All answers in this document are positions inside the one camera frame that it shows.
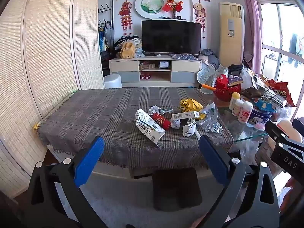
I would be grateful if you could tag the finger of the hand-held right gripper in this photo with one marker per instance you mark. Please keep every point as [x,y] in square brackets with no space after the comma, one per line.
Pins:
[298,123]
[273,129]

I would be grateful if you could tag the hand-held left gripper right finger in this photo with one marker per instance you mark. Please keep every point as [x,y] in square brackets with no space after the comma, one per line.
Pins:
[213,162]

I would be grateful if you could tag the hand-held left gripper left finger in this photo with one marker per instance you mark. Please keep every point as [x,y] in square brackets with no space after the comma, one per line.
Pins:
[89,162]

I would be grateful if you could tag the clear plastic bag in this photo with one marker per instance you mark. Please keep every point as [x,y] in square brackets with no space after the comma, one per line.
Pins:
[211,123]

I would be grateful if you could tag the torn white paper cup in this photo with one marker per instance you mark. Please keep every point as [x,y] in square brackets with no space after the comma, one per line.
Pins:
[189,129]

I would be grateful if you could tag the dark brown trash bin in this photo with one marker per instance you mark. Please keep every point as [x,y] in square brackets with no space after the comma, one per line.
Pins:
[175,190]

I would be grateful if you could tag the green and white plastic bag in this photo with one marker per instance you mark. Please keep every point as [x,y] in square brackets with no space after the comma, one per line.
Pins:
[207,108]

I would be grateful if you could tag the white paper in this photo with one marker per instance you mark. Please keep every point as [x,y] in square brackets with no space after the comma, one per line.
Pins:
[154,110]
[175,123]

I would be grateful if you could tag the long white barcode box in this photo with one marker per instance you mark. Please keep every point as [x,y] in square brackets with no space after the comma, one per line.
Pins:
[184,115]

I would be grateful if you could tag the yellow envelope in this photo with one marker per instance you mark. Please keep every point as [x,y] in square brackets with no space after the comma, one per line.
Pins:
[190,104]

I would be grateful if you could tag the red snack packet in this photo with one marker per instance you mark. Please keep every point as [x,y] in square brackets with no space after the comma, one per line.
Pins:
[161,121]

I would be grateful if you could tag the white medicine box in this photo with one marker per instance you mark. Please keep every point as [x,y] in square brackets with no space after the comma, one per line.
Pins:
[148,128]

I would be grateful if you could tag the light blue plastic piece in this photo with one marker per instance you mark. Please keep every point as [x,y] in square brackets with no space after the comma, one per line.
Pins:
[166,111]

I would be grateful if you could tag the pink hairbrush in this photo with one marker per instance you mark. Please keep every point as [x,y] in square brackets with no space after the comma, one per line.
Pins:
[257,125]

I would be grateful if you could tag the blue cookie tin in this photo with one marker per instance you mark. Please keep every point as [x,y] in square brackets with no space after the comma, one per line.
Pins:
[260,116]

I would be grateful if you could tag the blue snack bag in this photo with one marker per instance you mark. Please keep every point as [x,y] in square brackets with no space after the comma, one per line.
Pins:
[264,105]

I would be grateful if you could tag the pink label white bottle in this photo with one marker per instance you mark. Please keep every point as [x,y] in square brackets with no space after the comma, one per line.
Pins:
[245,112]

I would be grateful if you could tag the red chip bag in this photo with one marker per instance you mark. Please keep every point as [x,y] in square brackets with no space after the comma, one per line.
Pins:
[281,91]

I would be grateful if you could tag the silver foil bags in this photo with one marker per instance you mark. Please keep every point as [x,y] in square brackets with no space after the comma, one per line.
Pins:
[266,87]

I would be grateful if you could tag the yellow cap white bottle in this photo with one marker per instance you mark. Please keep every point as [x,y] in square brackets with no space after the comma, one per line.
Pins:
[234,101]

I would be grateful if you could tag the grey plaid tablecloth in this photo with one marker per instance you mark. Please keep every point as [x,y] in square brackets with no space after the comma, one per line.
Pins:
[95,114]

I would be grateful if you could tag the red plastic basket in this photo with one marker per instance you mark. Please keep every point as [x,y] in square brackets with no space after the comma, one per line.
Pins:
[225,93]

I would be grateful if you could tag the purple book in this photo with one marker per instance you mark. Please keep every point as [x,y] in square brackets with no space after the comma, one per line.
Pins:
[235,80]

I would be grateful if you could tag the small gold object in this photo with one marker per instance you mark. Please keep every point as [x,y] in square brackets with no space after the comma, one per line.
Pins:
[36,126]

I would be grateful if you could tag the black bag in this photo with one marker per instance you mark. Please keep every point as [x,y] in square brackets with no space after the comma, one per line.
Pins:
[235,70]

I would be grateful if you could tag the floral wrapping paper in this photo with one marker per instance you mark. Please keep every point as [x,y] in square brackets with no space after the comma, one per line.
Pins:
[206,76]

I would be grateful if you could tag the white round stool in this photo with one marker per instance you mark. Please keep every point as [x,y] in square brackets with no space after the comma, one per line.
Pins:
[112,80]

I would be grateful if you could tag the cream standing air conditioner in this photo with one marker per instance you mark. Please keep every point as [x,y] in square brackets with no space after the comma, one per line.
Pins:
[230,45]

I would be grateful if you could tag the pile of grey clothes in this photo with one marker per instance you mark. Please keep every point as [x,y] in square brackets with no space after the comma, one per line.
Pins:
[210,57]

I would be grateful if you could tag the window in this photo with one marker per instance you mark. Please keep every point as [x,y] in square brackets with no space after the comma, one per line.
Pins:
[273,28]

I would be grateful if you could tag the beige and grey TV cabinet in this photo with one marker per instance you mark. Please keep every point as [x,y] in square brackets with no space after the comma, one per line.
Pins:
[123,65]

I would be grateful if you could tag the red slippers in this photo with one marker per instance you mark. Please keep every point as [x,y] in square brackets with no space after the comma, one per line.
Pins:
[145,76]

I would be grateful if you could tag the blue patterned cloth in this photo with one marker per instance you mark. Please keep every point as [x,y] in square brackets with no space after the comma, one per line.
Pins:
[184,57]

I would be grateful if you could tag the cardboard box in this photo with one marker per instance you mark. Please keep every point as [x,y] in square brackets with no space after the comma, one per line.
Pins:
[147,67]

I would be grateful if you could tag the pink curtain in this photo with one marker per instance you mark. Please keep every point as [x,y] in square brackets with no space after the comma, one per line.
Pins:
[251,16]

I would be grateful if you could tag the yellow plush toy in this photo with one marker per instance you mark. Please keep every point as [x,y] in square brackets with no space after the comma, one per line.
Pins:
[127,51]

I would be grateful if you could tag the woven folding screen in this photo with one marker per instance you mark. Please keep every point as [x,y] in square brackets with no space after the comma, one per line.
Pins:
[47,52]

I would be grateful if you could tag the light blue plastic bag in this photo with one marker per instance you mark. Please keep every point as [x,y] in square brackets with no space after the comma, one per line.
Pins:
[139,49]

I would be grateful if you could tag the pile of dark clothes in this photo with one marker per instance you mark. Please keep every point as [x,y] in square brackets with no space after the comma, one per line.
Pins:
[124,39]

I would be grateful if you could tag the black television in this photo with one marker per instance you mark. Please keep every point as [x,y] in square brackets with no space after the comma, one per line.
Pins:
[171,36]

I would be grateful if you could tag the red hanging ornament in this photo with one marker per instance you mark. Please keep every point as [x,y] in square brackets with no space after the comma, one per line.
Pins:
[125,11]
[199,11]

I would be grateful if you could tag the black coat rack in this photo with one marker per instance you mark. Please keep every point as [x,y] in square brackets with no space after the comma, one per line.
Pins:
[105,8]

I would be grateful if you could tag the flower vase with red flags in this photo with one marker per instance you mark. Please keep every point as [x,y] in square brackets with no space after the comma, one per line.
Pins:
[174,7]

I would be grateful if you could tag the round wall painting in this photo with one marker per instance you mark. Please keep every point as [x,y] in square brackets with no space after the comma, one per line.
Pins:
[152,4]

